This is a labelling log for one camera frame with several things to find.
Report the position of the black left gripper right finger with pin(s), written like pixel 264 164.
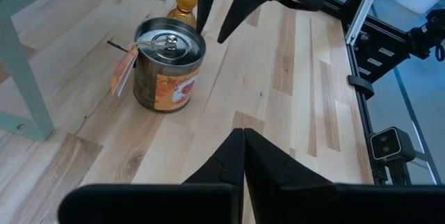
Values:
pixel 295 199

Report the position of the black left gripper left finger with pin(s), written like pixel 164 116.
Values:
pixel 215 199

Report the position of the metal tin candle orange label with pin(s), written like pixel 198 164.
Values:
pixel 167 74

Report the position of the silver aluminium extrusion bar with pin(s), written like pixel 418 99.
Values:
pixel 361 12

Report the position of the green perforated metal shelf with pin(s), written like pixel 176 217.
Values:
pixel 21 78

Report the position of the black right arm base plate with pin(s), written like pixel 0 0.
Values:
pixel 382 57

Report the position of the black aluminium table frame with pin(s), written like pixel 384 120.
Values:
pixel 364 119

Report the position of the black table-level camera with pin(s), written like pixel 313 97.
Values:
pixel 391 145

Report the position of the black frame clip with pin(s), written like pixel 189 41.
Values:
pixel 361 86

